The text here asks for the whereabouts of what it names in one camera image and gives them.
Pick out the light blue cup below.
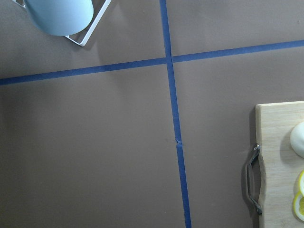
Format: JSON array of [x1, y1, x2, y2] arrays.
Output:
[[24, 0, 94, 36]]

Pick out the wooden cutting board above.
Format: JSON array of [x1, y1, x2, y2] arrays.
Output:
[[256, 101, 304, 228]]

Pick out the white dough ball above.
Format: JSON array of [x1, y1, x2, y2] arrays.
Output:
[[290, 122, 304, 158]]

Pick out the lemon slice upper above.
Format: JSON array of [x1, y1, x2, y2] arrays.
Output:
[[297, 170, 304, 196]]

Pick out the lemon slice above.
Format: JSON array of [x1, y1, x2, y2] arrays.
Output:
[[297, 170, 304, 196], [293, 191, 304, 222]]

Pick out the lemon slice lower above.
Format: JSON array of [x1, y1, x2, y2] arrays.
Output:
[[293, 191, 304, 222]]

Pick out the metal cutting board handle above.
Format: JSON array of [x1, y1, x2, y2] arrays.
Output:
[[246, 143, 263, 216]]

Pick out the white wire cup rack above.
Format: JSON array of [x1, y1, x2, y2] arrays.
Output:
[[14, 0, 111, 47]]

